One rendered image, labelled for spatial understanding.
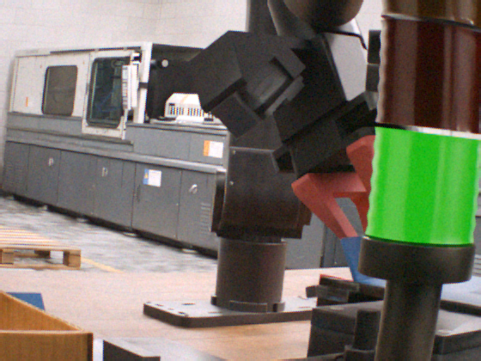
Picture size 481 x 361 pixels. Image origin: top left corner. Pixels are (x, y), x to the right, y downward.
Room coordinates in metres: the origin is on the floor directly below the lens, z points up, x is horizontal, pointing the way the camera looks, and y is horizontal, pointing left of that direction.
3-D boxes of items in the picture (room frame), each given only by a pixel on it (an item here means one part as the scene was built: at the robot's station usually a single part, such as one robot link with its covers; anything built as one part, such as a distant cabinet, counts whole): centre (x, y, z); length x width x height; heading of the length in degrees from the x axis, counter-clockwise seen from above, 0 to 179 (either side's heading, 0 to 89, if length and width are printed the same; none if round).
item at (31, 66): (10.95, 1.50, 1.24); 2.95 x 0.98 x 0.90; 37
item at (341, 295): (0.67, -0.08, 0.98); 0.07 x 0.02 x 0.01; 41
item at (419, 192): (0.35, -0.06, 1.07); 0.04 x 0.04 x 0.03
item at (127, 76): (9.50, 1.04, 1.27); 0.23 x 0.18 x 0.38; 127
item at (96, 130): (9.90, 1.34, 1.21); 0.86 x 0.10 x 0.79; 37
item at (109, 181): (9.95, 0.72, 0.49); 5.51 x 1.02 x 0.97; 37
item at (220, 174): (1.02, -0.02, 1.00); 0.09 x 0.06 x 0.06; 95
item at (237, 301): (1.03, -0.01, 0.94); 0.20 x 0.07 x 0.08; 131
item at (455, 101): (0.35, -0.06, 1.10); 0.04 x 0.04 x 0.03
